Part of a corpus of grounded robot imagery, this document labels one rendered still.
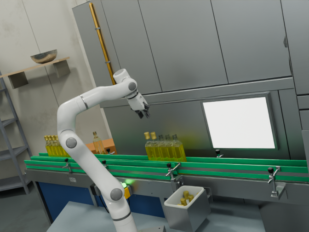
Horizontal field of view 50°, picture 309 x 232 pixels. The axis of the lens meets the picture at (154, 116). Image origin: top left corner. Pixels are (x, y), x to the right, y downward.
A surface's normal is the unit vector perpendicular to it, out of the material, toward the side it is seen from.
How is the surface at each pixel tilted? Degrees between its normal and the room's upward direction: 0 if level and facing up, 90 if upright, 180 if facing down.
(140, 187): 90
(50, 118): 90
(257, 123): 90
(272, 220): 90
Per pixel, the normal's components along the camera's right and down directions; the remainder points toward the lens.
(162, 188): -0.58, 0.35
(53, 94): -0.14, 0.28
